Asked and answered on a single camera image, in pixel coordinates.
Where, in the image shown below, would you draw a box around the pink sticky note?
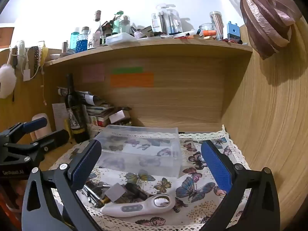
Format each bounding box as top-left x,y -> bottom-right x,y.
82,64 -> 105,83

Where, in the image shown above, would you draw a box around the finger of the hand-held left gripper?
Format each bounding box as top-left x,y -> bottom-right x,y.
31,129 -> 70,155
22,117 -> 48,134

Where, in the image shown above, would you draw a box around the clear glass bottle with cork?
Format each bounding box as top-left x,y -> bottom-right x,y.
88,10 -> 103,50

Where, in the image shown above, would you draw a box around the grey-capped perfume bottle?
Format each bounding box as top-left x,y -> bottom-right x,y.
95,182 -> 150,208

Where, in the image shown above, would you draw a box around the teal liquid bottle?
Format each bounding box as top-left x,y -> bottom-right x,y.
70,27 -> 80,50

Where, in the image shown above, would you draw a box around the dark metallic cosmetic case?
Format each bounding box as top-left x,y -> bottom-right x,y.
82,179 -> 112,204

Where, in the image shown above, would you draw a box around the clear jar of sticks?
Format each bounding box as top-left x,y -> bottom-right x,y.
209,11 -> 224,40

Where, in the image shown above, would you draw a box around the red plastic item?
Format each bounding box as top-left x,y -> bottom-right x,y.
0,180 -> 23,231

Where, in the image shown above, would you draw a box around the butterfly print lace tablecloth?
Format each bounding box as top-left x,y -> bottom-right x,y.
48,125 -> 252,231

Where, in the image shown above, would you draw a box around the hanging lace ribbons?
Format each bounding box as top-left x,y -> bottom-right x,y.
31,45 -> 49,74

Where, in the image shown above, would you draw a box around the clear grey-capped bottle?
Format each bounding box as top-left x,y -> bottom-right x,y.
120,16 -> 131,34

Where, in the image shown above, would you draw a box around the blue box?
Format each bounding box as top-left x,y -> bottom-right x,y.
226,21 -> 240,40

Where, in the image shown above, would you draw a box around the small white-faced box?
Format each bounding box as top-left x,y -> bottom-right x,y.
109,109 -> 131,126

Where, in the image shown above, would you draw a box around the orange sticky note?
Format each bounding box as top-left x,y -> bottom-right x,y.
110,73 -> 154,88

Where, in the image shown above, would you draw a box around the white paper note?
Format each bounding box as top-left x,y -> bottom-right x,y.
52,103 -> 70,128

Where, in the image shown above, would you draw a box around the clear plastic storage box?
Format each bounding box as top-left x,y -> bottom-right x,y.
93,125 -> 183,179

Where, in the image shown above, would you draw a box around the clear acrylic brush organizer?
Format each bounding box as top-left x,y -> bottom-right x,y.
151,3 -> 183,35

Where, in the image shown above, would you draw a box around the blue dotted bottle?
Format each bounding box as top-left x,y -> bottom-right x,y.
76,27 -> 90,53

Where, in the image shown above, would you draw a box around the dark wine bottle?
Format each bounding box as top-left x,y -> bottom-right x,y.
65,73 -> 88,143

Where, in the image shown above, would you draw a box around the pink rounded container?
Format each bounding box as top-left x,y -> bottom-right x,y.
31,113 -> 52,140

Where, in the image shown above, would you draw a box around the white rectangular tray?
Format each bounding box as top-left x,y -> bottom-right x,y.
106,33 -> 135,46

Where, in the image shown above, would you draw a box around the green sticky note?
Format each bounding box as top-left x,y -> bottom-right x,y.
112,67 -> 143,74

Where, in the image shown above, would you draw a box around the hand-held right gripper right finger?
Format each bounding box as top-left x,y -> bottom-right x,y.
200,140 -> 281,231

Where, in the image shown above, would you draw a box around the green pump bottle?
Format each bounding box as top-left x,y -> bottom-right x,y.
112,11 -> 124,35

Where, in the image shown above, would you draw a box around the white handheld facial massager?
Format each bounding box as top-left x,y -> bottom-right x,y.
100,194 -> 176,218

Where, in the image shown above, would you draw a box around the wooden shelf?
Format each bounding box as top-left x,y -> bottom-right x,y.
44,38 -> 253,67

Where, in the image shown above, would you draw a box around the white fluffy pompom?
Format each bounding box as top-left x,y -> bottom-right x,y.
0,64 -> 17,99

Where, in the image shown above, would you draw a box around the glass bowl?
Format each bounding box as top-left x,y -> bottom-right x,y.
199,23 -> 215,38

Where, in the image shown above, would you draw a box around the stack of books and magazines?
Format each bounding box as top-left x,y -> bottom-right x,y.
57,87 -> 133,128

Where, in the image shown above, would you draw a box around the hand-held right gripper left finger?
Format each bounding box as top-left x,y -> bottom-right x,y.
22,139 -> 103,231

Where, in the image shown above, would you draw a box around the mauve fabric hat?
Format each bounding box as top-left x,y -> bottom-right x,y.
240,0 -> 302,60

